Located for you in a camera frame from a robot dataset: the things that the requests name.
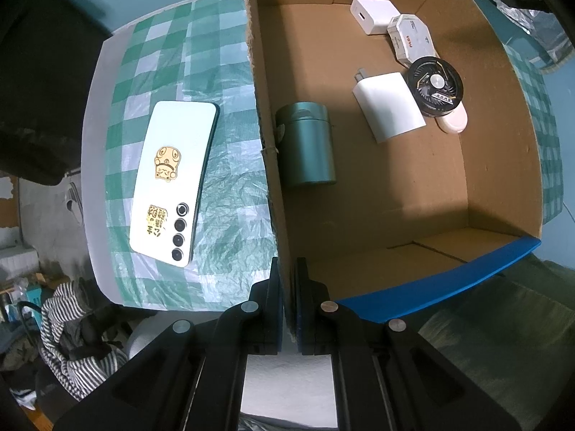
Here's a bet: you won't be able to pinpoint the teal box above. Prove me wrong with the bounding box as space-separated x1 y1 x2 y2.
24 287 46 319

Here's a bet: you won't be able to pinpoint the light green checkered tablecloth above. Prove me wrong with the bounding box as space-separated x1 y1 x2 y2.
105 0 563 311

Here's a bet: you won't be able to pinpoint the white oval case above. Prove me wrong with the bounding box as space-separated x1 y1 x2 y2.
435 107 469 135

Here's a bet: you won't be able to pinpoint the white charger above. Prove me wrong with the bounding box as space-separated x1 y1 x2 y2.
351 68 427 145
350 0 401 37

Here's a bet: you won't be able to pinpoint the white smartphone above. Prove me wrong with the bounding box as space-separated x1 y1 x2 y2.
129 100 219 267

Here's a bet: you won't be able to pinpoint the round cooling fan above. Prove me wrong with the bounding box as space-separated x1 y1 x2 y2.
408 56 465 117

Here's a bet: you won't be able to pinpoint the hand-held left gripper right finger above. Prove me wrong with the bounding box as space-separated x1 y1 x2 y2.
293 257 524 431

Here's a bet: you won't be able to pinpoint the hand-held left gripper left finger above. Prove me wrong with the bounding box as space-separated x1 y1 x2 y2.
51 257 285 431

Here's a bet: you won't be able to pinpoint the person's olive trousers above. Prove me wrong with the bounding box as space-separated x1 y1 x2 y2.
404 251 575 414

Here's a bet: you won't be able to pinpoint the striped cloth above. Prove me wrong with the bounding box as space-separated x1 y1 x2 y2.
38 278 131 402

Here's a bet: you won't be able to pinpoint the green metal cylinder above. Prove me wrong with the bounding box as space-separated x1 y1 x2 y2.
275 102 337 189

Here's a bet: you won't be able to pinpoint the silver foil curtain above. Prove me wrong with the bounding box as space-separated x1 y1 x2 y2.
449 0 575 75

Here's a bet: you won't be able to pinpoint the white slipper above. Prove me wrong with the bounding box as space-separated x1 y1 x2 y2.
64 182 85 226

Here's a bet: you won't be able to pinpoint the black cloth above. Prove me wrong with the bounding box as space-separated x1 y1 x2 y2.
0 0 113 187

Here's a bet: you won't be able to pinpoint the white textured sheet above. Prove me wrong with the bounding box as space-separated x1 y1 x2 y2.
240 354 339 427

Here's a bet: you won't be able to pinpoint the blue-edged cardboard box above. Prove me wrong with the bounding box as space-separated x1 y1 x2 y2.
240 0 544 342

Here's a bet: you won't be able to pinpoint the white octagonal box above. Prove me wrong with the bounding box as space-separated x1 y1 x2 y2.
386 13 436 64

